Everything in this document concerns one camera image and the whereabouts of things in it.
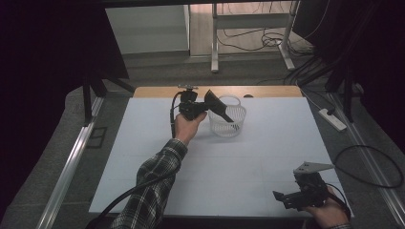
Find white power strip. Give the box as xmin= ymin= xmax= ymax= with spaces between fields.
xmin=318 ymin=108 xmax=348 ymax=132

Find white desk frame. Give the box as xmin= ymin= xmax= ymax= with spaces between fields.
xmin=210 ymin=0 xmax=300 ymax=73

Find aluminium rail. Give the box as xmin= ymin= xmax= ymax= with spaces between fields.
xmin=36 ymin=96 xmax=104 ymax=229
xmin=329 ymin=92 xmax=405 ymax=227

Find white cabinet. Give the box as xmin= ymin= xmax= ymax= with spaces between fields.
xmin=105 ymin=4 xmax=191 ymax=55

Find black looped floor cable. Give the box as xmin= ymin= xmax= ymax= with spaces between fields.
xmin=332 ymin=145 xmax=405 ymax=189

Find white mesh basket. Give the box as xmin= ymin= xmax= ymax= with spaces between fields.
xmin=208 ymin=94 xmax=247 ymax=138

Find white table mat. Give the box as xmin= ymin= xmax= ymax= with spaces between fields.
xmin=89 ymin=96 xmax=354 ymax=219

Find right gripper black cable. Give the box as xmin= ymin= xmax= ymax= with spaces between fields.
xmin=325 ymin=182 xmax=352 ymax=221

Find black metal stand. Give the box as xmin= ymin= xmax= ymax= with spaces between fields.
xmin=81 ymin=74 xmax=136 ymax=127
xmin=326 ymin=68 xmax=357 ymax=123

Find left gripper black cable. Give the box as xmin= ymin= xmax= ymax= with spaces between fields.
xmin=85 ymin=91 xmax=184 ymax=229

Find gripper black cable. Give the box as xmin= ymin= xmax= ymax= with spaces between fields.
xmin=85 ymin=91 xmax=184 ymax=229
xmin=325 ymin=182 xmax=352 ymax=221

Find person's right hand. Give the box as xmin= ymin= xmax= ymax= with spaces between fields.
xmin=304 ymin=185 xmax=352 ymax=229

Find black curtain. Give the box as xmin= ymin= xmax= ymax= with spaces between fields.
xmin=292 ymin=0 xmax=405 ymax=154
xmin=0 ymin=0 xmax=130 ymax=220

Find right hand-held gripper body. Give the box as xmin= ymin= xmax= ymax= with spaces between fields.
xmin=281 ymin=161 xmax=335 ymax=212

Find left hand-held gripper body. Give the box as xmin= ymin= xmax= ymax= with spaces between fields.
xmin=177 ymin=84 xmax=209 ymax=122

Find black floor cables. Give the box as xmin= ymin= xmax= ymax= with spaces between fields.
xmin=219 ymin=1 xmax=330 ymax=53

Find black comb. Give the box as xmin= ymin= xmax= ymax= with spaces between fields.
xmin=203 ymin=89 xmax=235 ymax=123

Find person's left hand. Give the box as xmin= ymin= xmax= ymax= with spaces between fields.
xmin=174 ymin=111 xmax=208 ymax=147

